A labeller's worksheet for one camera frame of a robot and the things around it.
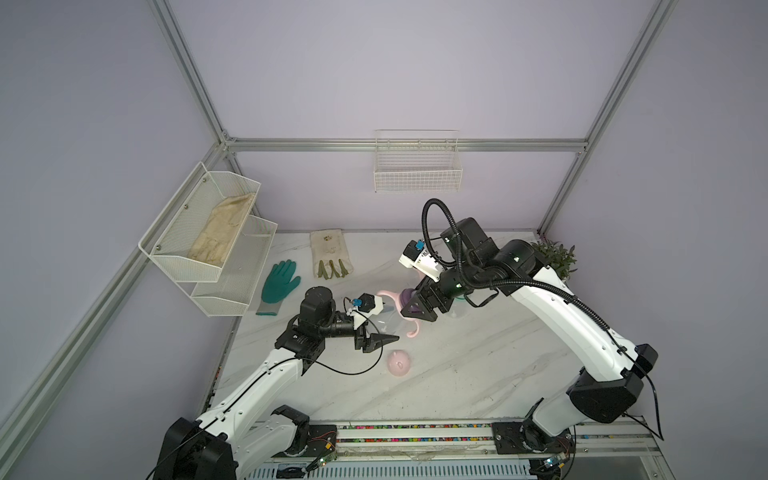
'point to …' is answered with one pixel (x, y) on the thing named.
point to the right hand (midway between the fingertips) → (415, 305)
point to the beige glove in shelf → (221, 228)
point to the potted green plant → (557, 256)
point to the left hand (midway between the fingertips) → (391, 323)
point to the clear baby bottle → (392, 321)
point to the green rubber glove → (277, 285)
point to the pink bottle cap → (398, 363)
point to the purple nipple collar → (405, 296)
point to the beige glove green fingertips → (330, 258)
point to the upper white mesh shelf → (193, 235)
